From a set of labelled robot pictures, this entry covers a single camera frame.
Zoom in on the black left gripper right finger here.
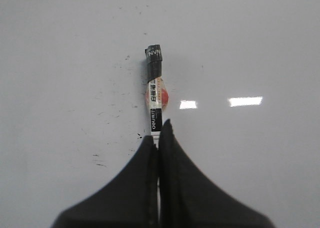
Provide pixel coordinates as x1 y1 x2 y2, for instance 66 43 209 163
158 120 274 227

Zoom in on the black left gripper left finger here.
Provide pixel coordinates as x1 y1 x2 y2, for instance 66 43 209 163
52 136 159 227

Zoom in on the white black whiteboard marker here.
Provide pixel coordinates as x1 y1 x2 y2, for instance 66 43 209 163
144 44 169 147

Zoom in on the white whiteboard with aluminium frame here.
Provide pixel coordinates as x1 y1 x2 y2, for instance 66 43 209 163
0 0 320 227

